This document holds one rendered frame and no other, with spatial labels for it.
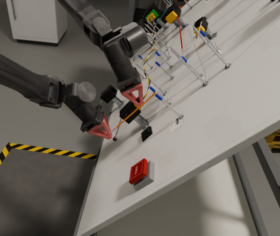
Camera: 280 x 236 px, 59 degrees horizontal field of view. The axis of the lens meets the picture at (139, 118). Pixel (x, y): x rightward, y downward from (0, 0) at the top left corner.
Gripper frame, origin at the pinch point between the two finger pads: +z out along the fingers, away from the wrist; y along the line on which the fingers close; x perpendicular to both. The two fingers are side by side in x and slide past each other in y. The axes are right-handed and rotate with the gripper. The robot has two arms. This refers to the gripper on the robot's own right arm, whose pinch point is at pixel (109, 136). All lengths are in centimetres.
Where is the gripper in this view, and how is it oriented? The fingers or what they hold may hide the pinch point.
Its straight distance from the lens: 82.1
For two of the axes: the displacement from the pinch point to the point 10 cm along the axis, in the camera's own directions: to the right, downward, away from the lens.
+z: 6.0, 7.0, 4.0
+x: -8.0, 5.4, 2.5
